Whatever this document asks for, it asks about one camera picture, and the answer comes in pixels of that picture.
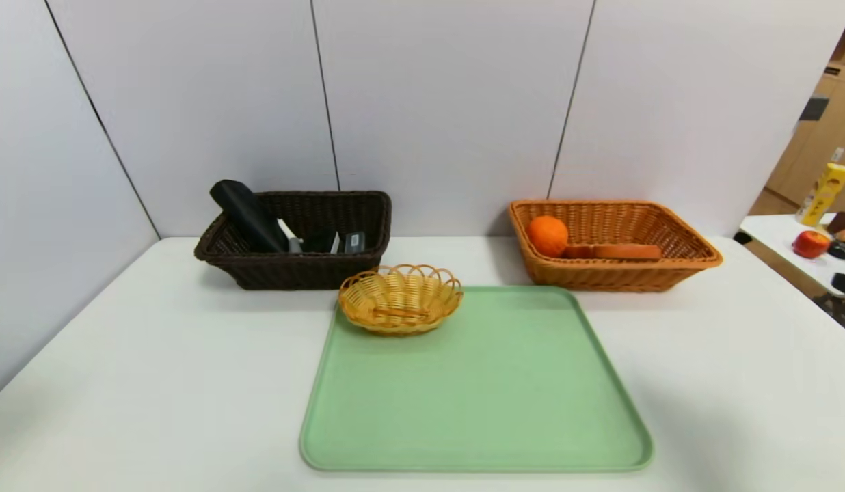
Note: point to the clear grey cutlery case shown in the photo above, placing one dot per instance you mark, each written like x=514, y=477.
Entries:
x=355, y=242

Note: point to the white oblong case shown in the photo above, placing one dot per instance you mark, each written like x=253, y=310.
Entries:
x=323, y=242

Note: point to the orange fruit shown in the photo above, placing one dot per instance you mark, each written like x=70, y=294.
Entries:
x=548, y=236

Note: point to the black cloth pouch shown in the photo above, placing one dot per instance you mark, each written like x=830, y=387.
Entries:
x=248, y=215

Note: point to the toy bread slice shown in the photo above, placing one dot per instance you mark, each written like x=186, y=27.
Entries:
x=621, y=251

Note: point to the small yellow wicker basket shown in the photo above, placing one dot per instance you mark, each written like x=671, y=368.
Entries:
x=395, y=301

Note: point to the dark brown wicker basket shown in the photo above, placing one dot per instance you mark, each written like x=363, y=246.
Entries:
x=292, y=273

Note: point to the orange wicker basket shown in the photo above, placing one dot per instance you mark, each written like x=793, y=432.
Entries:
x=600, y=273

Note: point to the light green plastic tray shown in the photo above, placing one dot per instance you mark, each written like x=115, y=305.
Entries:
x=477, y=396

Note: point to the white side table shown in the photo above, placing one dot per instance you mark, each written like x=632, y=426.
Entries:
x=778, y=236

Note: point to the red apple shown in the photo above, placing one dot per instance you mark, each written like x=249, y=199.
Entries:
x=810, y=244

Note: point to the yellow drink carton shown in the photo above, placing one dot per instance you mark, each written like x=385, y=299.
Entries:
x=824, y=195

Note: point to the grey cabinet sign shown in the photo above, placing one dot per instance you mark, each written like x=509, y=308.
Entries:
x=813, y=109

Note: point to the wooden cabinet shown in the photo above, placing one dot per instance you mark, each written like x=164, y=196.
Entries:
x=826, y=137

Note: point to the dark glossy round item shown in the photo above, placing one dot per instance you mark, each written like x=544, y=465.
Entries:
x=841, y=251

